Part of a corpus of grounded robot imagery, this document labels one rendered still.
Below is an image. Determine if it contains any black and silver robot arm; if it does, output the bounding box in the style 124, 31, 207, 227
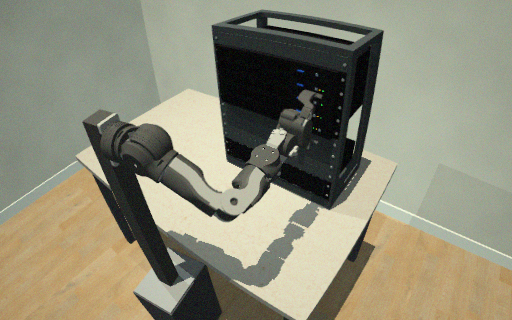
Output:
97, 113, 299, 222

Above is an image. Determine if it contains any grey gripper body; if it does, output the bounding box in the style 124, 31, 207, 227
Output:
276, 109, 313, 149

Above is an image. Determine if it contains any black server rack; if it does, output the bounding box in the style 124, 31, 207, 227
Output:
212, 10, 384, 210

